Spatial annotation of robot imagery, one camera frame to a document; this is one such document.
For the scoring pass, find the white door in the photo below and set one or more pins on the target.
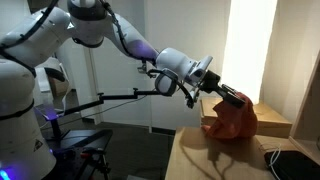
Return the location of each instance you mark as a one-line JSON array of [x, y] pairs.
[[113, 83]]

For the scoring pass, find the tall white floor lamp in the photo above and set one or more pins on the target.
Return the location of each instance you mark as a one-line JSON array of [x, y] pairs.
[[246, 50]]

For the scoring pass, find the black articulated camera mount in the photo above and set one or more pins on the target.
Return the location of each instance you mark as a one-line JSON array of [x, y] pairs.
[[116, 97]]

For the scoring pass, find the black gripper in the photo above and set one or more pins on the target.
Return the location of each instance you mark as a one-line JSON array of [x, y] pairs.
[[210, 82]]

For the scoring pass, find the low wooden box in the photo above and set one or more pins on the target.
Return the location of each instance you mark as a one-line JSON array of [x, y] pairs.
[[270, 120]]

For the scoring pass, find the black workbench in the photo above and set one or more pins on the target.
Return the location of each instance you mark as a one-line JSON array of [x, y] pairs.
[[83, 140]]

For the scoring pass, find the wooden shelf unit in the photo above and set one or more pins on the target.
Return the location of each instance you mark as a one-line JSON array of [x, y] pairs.
[[308, 110]]

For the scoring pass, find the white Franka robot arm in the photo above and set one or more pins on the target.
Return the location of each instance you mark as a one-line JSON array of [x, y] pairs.
[[20, 133]]

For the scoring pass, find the orange towel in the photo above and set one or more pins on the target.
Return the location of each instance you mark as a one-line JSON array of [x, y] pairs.
[[233, 120]]

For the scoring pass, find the cardboard box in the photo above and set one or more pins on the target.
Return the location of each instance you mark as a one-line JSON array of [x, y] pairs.
[[60, 88]]

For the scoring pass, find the black bag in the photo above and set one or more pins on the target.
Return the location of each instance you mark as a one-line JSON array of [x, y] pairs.
[[296, 166]]

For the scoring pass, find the white chair with black trim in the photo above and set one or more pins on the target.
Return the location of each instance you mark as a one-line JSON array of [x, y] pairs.
[[55, 73]]

